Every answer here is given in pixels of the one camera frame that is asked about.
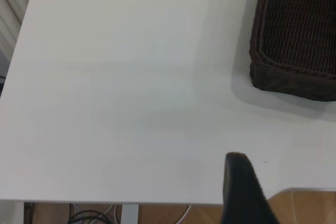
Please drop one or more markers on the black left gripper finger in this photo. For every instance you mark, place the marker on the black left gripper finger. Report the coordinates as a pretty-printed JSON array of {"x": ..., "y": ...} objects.
[{"x": 241, "y": 195}]

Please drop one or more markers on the white table leg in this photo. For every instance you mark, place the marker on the white table leg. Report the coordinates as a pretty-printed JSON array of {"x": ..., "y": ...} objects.
[{"x": 129, "y": 214}]

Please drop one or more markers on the white ribbed curtain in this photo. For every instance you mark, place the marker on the white ribbed curtain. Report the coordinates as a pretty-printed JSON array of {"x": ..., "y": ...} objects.
[{"x": 11, "y": 3}]

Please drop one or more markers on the black wicker basket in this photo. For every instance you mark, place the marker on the black wicker basket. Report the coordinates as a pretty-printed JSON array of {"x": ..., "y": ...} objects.
[{"x": 294, "y": 24}]

